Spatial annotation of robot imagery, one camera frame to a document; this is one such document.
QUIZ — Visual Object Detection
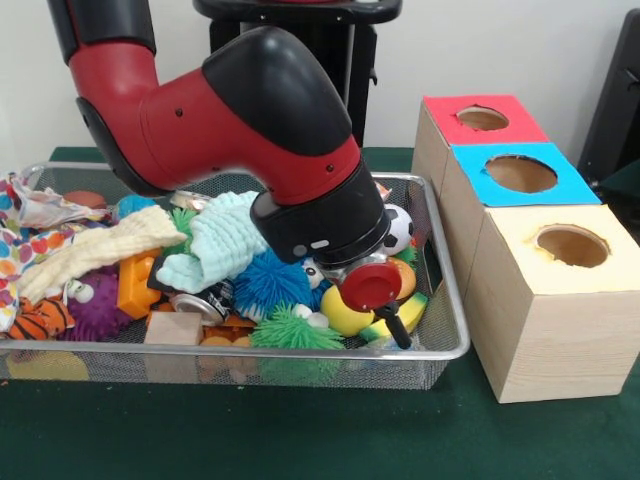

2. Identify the white plastic bag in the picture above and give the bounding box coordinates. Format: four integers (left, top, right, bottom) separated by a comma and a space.
0, 172, 71, 331

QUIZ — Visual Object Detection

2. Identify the small soccer ball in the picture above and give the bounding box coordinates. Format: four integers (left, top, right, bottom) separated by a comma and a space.
382, 204, 415, 257

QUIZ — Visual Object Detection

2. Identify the black floor stand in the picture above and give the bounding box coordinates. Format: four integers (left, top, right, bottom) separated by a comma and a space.
578, 8, 640, 191

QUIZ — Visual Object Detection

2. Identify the green spiky ball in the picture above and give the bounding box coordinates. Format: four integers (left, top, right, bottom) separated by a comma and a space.
167, 205, 197, 251

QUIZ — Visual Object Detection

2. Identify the cream cloth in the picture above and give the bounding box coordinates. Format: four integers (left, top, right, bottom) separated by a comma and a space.
17, 205, 188, 305

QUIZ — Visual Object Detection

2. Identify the dark green tablecloth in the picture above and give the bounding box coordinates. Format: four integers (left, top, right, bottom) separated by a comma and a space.
0, 145, 640, 480

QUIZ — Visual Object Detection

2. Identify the yellow ball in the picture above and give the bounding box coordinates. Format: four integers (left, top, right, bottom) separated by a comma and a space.
321, 285, 376, 338

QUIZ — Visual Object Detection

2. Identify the wooden box with three holes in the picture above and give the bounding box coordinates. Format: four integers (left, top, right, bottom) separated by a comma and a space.
412, 95, 640, 405

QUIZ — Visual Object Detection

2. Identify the mint green knit cloth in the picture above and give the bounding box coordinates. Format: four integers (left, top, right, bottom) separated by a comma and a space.
155, 192, 269, 294

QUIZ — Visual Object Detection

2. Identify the dark green side table cloth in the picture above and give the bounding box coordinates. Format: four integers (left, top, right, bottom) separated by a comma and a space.
598, 158, 640, 198

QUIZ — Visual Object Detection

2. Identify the yellow banana toy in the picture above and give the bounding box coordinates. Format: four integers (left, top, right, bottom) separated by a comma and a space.
361, 291, 430, 347

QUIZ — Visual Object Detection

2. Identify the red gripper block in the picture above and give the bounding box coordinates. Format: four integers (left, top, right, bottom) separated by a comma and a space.
338, 260, 413, 350

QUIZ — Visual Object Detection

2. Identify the shallow clear mesh bin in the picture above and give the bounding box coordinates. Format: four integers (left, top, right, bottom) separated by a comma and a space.
0, 162, 471, 389

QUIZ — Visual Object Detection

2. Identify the wooden burger toy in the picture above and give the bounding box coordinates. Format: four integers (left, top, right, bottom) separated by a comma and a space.
390, 256, 419, 301

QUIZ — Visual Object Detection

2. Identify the black drink can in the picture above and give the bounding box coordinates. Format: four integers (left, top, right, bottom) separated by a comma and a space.
170, 278, 238, 323

